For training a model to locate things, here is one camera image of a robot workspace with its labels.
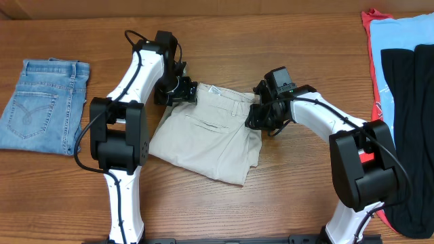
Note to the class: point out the folded blue denim jeans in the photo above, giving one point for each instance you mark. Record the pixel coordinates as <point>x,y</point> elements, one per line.
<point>44,113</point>

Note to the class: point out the black garment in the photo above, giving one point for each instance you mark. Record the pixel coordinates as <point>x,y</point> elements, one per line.
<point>409,75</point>

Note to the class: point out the light blue t-shirt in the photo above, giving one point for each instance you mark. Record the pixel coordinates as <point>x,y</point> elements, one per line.
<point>403,33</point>

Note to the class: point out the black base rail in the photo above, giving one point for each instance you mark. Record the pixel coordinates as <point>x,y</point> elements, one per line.
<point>234,240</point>

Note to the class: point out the beige cotton shorts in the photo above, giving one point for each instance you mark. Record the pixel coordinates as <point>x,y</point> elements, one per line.
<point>210,137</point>

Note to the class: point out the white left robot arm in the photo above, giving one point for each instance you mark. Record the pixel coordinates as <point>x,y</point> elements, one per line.
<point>119,137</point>

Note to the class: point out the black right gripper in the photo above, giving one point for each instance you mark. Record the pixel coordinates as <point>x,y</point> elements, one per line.
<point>254,118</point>

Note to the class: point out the red garment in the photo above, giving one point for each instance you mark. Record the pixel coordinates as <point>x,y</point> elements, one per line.
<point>373,67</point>

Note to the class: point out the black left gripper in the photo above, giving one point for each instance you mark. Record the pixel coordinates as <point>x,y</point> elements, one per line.
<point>186,93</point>

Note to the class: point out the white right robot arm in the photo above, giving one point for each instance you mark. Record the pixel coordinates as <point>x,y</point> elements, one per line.
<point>363,163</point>

